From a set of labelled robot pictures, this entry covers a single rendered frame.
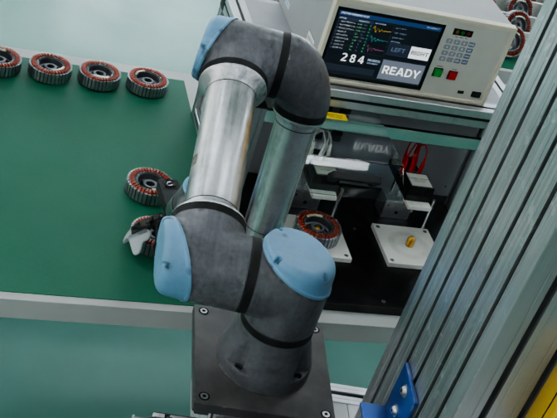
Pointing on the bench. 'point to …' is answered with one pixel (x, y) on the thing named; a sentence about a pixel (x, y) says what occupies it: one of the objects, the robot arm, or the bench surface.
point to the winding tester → (317, 15)
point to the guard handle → (354, 177)
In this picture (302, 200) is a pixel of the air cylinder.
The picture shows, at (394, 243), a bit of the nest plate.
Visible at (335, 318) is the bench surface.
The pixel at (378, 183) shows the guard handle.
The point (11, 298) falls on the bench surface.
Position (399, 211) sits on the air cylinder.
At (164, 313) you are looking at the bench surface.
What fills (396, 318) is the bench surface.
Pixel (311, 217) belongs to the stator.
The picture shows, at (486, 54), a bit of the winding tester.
